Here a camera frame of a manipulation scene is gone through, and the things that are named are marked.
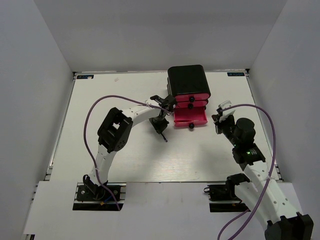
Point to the black drawer cabinet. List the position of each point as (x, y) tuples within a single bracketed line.
[(187, 79)]

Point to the left blue corner label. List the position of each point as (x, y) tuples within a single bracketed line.
[(85, 77)]

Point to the pink bottom drawer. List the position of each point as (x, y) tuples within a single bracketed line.
[(184, 117)]

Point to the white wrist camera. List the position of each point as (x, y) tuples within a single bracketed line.
[(161, 101), (224, 110)]

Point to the pink top drawer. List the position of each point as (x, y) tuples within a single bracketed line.
[(191, 97)]

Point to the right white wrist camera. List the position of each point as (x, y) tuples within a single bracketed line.
[(224, 110)]

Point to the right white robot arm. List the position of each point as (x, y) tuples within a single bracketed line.
[(260, 192)]

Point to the pink drawer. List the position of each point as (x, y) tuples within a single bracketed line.
[(191, 105), (191, 97), (184, 117)]

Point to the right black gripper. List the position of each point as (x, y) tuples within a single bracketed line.
[(216, 118)]

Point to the right blue corner label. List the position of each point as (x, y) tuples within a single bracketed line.
[(236, 74)]

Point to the purple pen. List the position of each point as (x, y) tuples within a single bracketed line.
[(165, 139)]

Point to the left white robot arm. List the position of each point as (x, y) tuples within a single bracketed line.
[(114, 132)]

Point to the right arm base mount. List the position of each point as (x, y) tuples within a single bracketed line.
[(221, 201)]

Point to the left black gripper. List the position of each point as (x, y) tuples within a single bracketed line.
[(160, 127)]

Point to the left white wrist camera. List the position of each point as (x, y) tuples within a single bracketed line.
[(161, 101)]

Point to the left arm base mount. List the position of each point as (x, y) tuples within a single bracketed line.
[(85, 200)]

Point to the blue corner label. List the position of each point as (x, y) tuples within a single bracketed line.
[(85, 77), (236, 74)]

